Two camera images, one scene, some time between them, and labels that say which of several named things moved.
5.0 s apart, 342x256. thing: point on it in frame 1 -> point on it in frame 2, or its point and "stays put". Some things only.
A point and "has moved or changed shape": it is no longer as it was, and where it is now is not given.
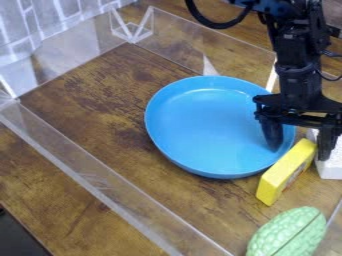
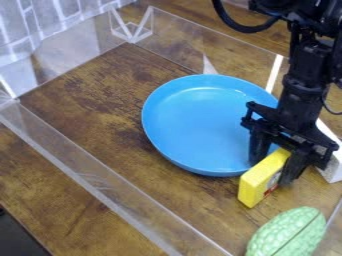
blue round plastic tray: [205, 131] stays put
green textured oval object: [293, 233] stays put
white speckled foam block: [329, 168] stays put
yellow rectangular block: [288, 171] has moved or changed shape
